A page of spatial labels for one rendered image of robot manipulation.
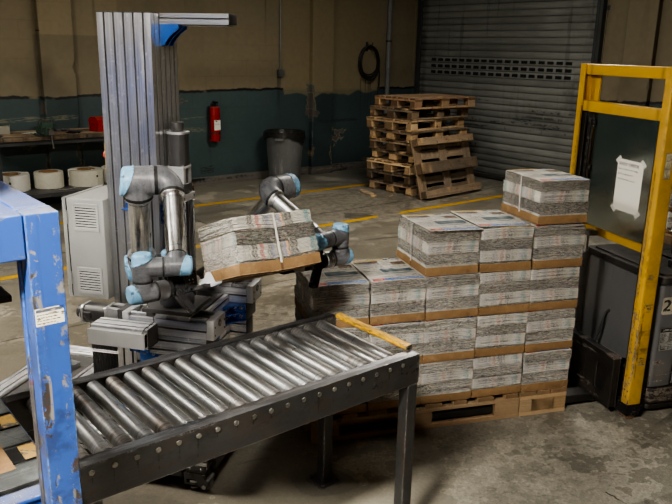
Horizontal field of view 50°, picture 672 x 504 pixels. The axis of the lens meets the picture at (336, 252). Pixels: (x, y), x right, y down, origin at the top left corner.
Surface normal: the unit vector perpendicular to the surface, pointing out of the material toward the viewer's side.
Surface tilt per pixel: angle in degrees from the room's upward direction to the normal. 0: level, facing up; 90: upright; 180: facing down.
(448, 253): 90
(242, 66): 90
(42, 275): 90
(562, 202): 90
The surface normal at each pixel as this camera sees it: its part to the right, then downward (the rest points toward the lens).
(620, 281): -0.96, 0.06
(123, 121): -0.23, 0.26
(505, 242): 0.26, 0.26
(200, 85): 0.63, 0.22
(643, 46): -0.78, 0.15
